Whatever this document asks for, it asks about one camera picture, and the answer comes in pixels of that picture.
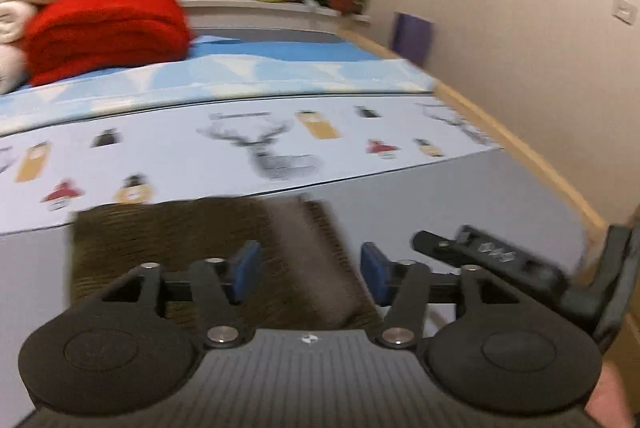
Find dark olive corduroy pants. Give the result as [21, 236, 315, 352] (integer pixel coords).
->
[68, 195, 381, 332]

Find person's hand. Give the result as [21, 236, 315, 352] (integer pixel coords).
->
[586, 362, 636, 428]

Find grey printed bed sheet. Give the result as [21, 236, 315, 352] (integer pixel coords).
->
[1, 95, 586, 427]

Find blue white patterned sheet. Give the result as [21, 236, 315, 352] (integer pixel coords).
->
[1, 35, 436, 136]

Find red folded blanket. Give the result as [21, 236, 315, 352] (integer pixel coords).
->
[22, 0, 192, 87]

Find wooden bed frame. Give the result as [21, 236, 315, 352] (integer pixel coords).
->
[339, 27, 609, 239]

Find purple bag by wall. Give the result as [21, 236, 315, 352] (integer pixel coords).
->
[390, 12, 434, 66]

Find white wall socket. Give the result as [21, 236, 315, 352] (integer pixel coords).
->
[612, 0, 638, 25]

